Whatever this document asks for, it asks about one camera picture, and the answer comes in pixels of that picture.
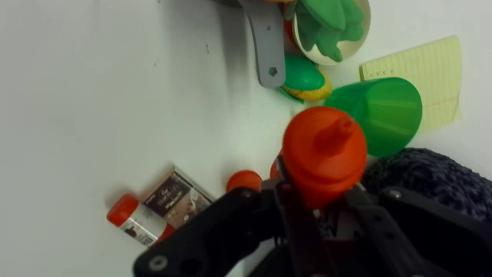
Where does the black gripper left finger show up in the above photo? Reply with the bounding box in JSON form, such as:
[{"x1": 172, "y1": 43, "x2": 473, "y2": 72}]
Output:
[{"x1": 133, "y1": 152, "x2": 341, "y2": 277}]

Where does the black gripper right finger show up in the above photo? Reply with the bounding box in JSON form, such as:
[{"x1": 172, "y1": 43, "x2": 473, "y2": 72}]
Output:
[{"x1": 341, "y1": 185, "x2": 492, "y2": 277}]

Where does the tall red sauce bottle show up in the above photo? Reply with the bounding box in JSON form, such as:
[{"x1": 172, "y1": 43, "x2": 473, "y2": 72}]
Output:
[{"x1": 268, "y1": 105, "x2": 368, "y2": 209}]

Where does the short red bottle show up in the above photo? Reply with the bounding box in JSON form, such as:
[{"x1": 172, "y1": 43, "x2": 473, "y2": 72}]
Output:
[{"x1": 224, "y1": 169, "x2": 264, "y2": 196}]

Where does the dark knitted cloth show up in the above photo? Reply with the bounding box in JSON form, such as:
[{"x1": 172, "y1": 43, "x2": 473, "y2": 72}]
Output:
[{"x1": 359, "y1": 146, "x2": 492, "y2": 228}]

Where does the spice jar with red cap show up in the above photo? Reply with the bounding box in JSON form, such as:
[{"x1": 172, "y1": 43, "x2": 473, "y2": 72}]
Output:
[{"x1": 105, "y1": 166, "x2": 216, "y2": 248}]

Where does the green plastic cup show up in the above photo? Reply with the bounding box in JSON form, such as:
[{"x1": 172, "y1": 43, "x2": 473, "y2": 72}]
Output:
[{"x1": 322, "y1": 76, "x2": 424, "y2": 160}]

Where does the yellow notepad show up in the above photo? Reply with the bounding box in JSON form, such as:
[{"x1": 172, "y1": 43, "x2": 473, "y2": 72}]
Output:
[{"x1": 358, "y1": 36, "x2": 462, "y2": 136}]

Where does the green and yellow toy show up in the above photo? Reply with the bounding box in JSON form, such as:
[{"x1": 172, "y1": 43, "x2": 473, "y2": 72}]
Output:
[{"x1": 278, "y1": 52, "x2": 334, "y2": 103}]

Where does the white round toy dish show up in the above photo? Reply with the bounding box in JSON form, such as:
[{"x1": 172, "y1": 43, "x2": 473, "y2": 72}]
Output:
[{"x1": 290, "y1": 0, "x2": 371, "y2": 68}]

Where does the green toy leafy vegetable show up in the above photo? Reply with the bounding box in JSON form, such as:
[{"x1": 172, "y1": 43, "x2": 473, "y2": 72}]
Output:
[{"x1": 293, "y1": 0, "x2": 365, "y2": 63}]

